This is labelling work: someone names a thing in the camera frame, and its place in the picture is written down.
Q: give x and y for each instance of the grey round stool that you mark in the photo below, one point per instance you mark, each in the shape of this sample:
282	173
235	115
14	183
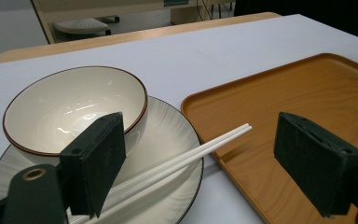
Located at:
80	25

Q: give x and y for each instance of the white ribbed plate dark rim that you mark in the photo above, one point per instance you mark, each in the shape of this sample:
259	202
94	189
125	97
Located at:
167	130

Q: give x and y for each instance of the cream bowl with brown rim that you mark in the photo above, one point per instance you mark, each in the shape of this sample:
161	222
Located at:
62	105

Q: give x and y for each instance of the orange wood-grain tray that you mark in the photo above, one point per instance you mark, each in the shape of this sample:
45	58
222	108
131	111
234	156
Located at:
292	90

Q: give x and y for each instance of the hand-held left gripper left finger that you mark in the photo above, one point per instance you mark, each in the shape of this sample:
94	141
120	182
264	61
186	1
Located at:
93	161

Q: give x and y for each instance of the white chopstick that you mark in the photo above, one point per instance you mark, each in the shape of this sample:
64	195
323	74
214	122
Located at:
136	193
230	133

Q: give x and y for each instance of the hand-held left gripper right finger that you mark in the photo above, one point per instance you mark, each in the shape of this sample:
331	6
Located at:
318	165

